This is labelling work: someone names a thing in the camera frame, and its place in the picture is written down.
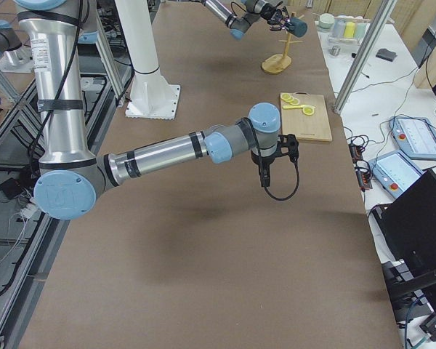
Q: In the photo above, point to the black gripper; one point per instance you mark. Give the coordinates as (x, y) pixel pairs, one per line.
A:
(260, 158)
(269, 14)

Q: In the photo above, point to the blue-grey mug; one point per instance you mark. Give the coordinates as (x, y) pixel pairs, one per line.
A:
(296, 27)

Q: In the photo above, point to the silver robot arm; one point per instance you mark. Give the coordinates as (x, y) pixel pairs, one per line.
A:
(14, 57)
(72, 178)

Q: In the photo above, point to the wooden cup rack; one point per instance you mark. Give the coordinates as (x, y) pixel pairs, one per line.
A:
(279, 62)

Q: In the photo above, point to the grey cup on tray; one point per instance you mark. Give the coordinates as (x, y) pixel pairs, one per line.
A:
(338, 28)

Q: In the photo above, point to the small steel cup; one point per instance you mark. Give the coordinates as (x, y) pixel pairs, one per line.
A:
(335, 50)

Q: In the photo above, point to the clear cup tray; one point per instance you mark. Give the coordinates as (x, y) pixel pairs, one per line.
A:
(342, 40)

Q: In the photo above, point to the yellow cup on tray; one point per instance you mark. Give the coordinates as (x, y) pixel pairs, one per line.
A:
(349, 30)

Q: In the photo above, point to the light blue cup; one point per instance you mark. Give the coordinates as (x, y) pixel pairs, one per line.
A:
(360, 30)

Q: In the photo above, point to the pale green bowl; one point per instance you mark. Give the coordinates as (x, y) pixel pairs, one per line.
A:
(326, 21)

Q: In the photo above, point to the yellow plastic knife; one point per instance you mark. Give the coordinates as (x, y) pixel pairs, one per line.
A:
(286, 107)

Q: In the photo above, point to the wooden cutting board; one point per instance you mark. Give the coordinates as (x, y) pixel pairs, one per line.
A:
(307, 128)

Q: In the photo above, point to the lemon slice under knife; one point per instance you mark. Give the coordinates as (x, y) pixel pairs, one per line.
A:
(308, 110)

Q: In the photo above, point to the black power strip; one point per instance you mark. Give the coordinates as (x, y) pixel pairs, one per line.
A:
(361, 167)

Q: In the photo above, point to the black square pad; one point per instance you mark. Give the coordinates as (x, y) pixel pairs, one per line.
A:
(385, 54)

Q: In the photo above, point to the near teach pendant tablet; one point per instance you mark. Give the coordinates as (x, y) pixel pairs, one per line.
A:
(395, 171)

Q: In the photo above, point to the teach pendant tablet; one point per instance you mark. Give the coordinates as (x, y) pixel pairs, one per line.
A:
(395, 171)
(415, 137)

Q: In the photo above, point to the far teach pendant tablet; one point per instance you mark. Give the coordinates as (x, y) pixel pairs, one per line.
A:
(415, 137)

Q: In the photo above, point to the black monitor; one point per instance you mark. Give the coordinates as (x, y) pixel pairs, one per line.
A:
(409, 227)

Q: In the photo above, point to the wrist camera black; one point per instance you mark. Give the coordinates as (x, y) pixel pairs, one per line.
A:
(289, 146)

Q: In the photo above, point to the aluminium frame post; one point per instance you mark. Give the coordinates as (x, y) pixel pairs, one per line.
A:
(372, 34)

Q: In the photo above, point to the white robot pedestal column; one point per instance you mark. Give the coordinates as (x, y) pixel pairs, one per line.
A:
(151, 96)

